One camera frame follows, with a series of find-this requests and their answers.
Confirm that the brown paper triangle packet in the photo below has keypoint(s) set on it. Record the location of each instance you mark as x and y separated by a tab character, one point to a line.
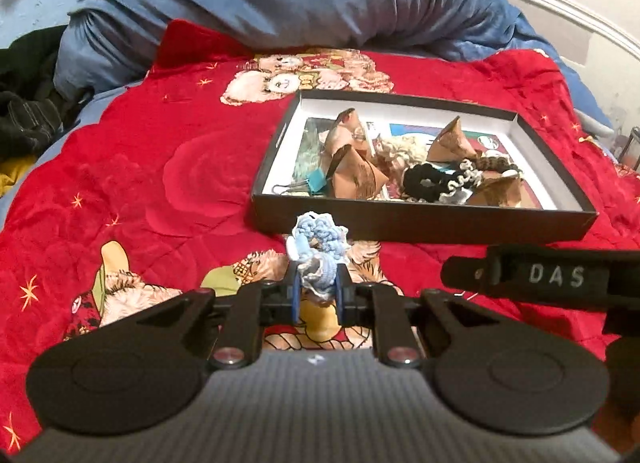
357	175
345	132
500	191
452	140

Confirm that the person's right hand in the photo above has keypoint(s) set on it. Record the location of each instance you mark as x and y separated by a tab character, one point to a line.
624	368

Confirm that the yellow cloth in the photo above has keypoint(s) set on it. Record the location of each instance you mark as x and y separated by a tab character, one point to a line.
10	175

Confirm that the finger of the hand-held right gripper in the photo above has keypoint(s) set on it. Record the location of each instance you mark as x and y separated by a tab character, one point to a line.
510	275

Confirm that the blue white crochet scrunchie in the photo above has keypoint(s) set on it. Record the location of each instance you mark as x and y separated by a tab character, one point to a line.
315	233

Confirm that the dark clothes pile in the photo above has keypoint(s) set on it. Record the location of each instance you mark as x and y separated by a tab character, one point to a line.
25	113

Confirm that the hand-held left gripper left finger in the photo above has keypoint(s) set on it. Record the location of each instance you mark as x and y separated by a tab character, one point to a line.
295	295

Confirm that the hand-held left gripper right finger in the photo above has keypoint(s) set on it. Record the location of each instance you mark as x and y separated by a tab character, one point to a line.
341	295

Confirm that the brown hair claws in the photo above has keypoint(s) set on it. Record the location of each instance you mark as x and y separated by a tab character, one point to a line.
400	129

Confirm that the black shallow cardboard box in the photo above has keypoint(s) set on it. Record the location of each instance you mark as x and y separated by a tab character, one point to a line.
400	228

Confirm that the blue metal stool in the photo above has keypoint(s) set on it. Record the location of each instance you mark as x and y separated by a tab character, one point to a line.
632	145

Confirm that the blue binder clip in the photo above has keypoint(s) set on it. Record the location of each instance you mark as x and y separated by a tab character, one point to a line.
315	182

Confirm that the light blue bed sheet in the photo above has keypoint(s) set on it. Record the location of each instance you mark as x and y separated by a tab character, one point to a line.
35	3

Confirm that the white wall moulding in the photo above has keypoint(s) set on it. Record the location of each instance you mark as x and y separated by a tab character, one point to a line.
575	13

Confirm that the red printed blanket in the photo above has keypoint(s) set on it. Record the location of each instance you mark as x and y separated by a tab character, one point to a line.
175	168

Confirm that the cream crochet scrunchie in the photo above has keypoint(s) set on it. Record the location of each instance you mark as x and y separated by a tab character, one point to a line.
400	150

